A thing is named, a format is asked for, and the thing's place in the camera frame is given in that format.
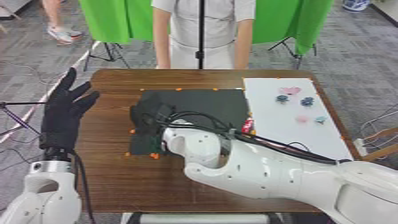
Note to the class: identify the small pink flower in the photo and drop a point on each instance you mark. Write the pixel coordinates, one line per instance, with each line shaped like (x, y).
(303, 118)

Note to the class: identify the black stand pole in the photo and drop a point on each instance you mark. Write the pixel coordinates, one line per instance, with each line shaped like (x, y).
(202, 33)

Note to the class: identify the blue and white vase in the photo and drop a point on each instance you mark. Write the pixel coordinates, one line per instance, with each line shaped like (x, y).
(357, 4)

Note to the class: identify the person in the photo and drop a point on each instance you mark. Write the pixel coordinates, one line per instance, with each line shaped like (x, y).
(60, 31)
(220, 30)

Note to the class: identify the pale grey bar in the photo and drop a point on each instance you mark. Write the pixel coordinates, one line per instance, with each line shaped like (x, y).
(202, 218)

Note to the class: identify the white sheet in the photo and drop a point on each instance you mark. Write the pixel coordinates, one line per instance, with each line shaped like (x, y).
(286, 133)

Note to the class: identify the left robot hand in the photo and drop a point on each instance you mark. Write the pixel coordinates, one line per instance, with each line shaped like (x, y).
(63, 115)

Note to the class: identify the black tripod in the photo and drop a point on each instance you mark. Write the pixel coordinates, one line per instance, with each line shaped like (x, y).
(294, 53)
(110, 53)

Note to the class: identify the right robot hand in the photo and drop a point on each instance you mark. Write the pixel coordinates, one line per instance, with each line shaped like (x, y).
(149, 111)

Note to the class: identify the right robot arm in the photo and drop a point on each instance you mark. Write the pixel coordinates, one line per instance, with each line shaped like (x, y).
(278, 173)

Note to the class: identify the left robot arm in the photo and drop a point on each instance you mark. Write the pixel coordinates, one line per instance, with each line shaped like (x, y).
(46, 196)

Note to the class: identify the dark mat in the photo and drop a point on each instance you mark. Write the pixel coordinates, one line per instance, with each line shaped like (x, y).
(206, 103)

